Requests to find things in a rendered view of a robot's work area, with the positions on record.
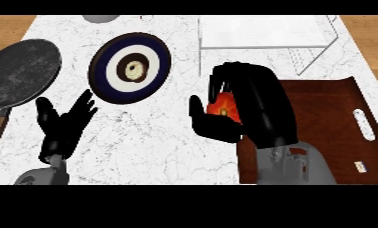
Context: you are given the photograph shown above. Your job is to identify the dark grey frying pan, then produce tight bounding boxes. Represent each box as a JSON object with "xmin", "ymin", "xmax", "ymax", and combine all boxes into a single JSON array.
[{"xmin": 0, "ymin": 38, "xmax": 63, "ymax": 139}]

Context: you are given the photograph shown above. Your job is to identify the brown wooden tray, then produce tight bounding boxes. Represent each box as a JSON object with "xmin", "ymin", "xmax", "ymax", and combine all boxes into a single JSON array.
[{"xmin": 236, "ymin": 76, "xmax": 378, "ymax": 186}]

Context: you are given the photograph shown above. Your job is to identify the grey round object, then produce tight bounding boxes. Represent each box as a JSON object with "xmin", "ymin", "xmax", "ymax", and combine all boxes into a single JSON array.
[{"xmin": 81, "ymin": 15, "xmax": 122, "ymax": 24}]

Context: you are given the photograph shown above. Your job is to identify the blue and white plate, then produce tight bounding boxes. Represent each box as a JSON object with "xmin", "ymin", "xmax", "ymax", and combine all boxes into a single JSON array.
[{"xmin": 87, "ymin": 32, "xmax": 173, "ymax": 105}]

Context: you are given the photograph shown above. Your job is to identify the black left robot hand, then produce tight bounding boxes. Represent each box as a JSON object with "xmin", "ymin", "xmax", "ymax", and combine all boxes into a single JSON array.
[{"xmin": 34, "ymin": 88, "xmax": 99, "ymax": 165}]

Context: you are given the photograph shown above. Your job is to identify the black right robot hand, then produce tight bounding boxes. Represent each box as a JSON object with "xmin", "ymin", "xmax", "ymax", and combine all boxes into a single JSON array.
[{"xmin": 187, "ymin": 61, "xmax": 300, "ymax": 150}]

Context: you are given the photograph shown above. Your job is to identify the red tomato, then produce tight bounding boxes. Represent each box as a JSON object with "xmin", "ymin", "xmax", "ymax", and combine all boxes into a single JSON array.
[{"xmin": 205, "ymin": 92, "xmax": 243, "ymax": 125}]

